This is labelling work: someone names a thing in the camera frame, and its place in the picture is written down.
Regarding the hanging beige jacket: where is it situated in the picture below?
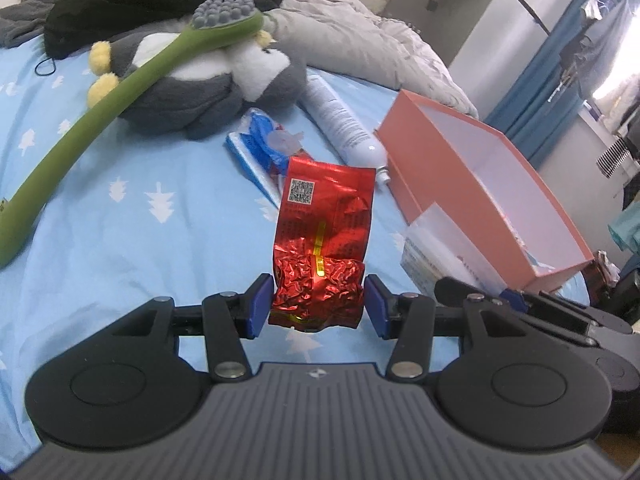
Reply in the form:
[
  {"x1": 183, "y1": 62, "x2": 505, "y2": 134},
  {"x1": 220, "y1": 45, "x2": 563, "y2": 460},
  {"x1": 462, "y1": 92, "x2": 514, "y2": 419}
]
[{"x1": 607, "y1": 75, "x2": 640, "y2": 136}]

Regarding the clear plastic piece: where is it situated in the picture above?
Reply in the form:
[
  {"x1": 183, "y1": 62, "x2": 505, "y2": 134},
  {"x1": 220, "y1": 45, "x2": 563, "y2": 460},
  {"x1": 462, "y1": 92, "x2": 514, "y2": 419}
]
[{"x1": 267, "y1": 129, "x2": 305, "y2": 157}]

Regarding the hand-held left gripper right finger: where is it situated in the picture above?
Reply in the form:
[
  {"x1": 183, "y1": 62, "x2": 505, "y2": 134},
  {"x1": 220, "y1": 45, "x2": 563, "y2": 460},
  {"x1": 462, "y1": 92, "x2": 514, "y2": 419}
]
[{"x1": 364, "y1": 274, "x2": 546, "y2": 382}]

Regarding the teal cloth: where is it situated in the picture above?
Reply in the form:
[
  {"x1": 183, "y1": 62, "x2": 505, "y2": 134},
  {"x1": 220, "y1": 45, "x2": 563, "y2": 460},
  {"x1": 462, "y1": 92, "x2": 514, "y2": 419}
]
[{"x1": 607, "y1": 207, "x2": 640, "y2": 253}]

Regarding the pink cardboard box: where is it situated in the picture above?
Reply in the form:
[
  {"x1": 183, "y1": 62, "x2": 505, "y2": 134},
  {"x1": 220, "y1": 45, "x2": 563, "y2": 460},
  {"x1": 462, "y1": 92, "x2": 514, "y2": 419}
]
[{"x1": 375, "y1": 89, "x2": 596, "y2": 295}]

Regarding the blue foil packet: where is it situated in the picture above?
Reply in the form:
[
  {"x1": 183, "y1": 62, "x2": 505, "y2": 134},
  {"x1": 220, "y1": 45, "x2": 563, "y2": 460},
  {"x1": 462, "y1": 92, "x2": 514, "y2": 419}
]
[{"x1": 225, "y1": 109, "x2": 307, "y2": 208}]

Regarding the blue curtain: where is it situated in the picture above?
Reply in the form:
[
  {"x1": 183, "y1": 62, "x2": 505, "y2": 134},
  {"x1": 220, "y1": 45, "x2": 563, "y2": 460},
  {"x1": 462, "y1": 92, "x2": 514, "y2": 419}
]
[{"x1": 482, "y1": 0, "x2": 631, "y2": 171}]

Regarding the red brown bag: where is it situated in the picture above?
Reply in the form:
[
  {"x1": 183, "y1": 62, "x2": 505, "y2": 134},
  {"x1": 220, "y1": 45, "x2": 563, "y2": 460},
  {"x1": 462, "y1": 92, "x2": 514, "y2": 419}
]
[{"x1": 582, "y1": 252, "x2": 621, "y2": 306}]

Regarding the hanging striped garment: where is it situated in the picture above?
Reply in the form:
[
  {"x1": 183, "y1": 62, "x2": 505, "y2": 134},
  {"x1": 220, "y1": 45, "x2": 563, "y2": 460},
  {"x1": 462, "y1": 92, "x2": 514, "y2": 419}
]
[{"x1": 597, "y1": 137, "x2": 633, "y2": 178}]

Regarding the grey penguin plush toy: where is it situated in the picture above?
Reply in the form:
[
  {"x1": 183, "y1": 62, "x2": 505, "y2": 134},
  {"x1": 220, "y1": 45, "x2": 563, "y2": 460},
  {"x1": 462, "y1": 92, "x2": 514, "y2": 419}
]
[{"x1": 87, "y1": 10, "x2": 308, "y2": 142}]

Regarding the dark grey blanket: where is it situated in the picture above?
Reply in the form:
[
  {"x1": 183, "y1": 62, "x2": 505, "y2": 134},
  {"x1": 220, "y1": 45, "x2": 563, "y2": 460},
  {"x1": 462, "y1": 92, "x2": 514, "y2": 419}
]
[{"x1": 0, "y1": 0, "x2": 66, "y2": 49}]

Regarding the red foil packet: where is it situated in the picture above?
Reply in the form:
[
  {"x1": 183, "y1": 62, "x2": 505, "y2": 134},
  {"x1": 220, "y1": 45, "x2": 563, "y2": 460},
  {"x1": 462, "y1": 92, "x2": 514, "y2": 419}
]
[{"x1": 267, "y1": 156, "x2": 377, "y2": 333}]

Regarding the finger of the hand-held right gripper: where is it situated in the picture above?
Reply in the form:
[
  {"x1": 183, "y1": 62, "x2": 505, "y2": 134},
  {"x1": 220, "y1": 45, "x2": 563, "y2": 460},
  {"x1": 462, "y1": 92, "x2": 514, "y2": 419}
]
[
  {"x1": 434, "y1": 275, "x2": 592, "y2": 344},
  {"x1": 500, "y1": 288, "x2": 634, "y2": 336}
]

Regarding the light grey duvet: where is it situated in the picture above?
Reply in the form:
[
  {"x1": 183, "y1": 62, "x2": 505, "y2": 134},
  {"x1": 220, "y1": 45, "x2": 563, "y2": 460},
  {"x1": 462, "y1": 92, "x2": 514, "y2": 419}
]
[{"x1": 265, "y1": 0, "x2": 480, "y2": 121}]

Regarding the white spray bottle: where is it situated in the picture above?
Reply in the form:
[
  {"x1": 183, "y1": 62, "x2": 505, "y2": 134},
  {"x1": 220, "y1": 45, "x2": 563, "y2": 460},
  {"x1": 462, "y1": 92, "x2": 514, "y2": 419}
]
[{"x1": 298, "y1": 74, "x2": 391, "y2": 188}]

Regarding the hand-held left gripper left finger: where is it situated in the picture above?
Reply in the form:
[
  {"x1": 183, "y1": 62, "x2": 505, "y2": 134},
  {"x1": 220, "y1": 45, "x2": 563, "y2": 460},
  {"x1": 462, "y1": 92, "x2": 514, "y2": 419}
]
[{"x1": 112, "y1": 273, "x2": 275, "y2": 382}]

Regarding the blue star-print bedsheet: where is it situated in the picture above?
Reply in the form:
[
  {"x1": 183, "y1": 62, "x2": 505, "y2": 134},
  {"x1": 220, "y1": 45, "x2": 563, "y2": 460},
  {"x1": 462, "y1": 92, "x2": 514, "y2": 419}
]
[{"x1": 0, "y1": 35, "x2": 591, "y2": 461}]

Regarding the white blue plastic packet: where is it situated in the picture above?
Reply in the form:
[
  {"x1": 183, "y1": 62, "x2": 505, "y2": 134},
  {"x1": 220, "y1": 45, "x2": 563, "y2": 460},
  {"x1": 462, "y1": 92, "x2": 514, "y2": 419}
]
[{"x1": 402, "y1": 202, "x2": 503, "y2": 296}]

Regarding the hanging grey garment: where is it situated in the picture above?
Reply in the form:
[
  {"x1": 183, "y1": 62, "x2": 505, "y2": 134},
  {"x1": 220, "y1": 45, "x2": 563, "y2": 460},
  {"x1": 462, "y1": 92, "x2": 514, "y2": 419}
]
[{"x1": 557, "y1": 5, "x2": 616, "y2": 106}]

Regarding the green long-handled massage brush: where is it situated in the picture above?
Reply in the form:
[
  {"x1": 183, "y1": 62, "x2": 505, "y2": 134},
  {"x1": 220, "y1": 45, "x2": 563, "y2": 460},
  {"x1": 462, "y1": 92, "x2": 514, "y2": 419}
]
[{"x1": 0, "y1": 0, "x2": 265, "y2": 268}]

